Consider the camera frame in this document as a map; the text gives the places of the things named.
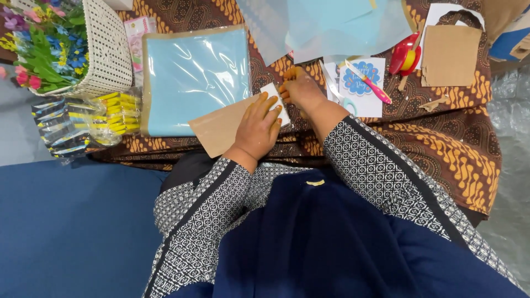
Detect bag of yellow sticks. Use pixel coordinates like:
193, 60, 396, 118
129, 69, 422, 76
31, 89, 143, 160

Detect person's left hand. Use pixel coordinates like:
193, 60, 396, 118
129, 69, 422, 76
234, 92, 285, 162

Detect brown cardboard piece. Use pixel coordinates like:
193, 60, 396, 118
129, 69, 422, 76
188, 93, 266, 159

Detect scissors with light blue handle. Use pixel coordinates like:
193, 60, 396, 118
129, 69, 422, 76
319, 60, 359, 116

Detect light blue paper sheet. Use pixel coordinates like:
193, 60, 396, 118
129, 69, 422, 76
286, 0, 377, 33

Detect pink cutter knife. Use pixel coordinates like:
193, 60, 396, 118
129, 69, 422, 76
344, 59, 393, 105

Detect cardboard box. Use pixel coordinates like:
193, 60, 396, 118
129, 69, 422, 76
480, 0, 530, 63

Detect small white card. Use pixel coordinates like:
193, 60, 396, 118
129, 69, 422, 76
260, 83, 291, 128

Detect clear plastic sheeting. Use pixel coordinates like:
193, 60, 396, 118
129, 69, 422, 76
476, 66, 530, 290

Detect brown cardboard scrap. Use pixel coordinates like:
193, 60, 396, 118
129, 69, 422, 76
418, 95, 450, 112

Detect brown batik tablecloth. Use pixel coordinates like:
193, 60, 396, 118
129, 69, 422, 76
89, 0, 502, 218

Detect person's right hand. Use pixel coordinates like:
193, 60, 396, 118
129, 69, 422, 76
279, 66, 329, 119

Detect colourful artificial flowers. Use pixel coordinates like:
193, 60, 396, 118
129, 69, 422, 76
0, 0, 89, 94

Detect pack of light blue paper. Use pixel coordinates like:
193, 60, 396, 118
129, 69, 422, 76
141, 25, 253, 137

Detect white lattice basket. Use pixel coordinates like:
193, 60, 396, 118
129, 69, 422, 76
29, 0, 134, 99

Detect clear plastic sheet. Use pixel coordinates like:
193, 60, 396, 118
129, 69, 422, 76
236, 0, 415, 65

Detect pink printed packet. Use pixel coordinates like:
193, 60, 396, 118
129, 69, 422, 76
123, 16, 157, 73

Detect white card with blue flower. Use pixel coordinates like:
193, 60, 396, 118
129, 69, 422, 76
339, 57, 386, 118

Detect brown bag-shaped cardboard cutout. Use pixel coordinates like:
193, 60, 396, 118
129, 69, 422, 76
420, 10, 484, 87

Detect red tape dispenser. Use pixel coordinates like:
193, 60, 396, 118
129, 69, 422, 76
388, 31, 422, 77

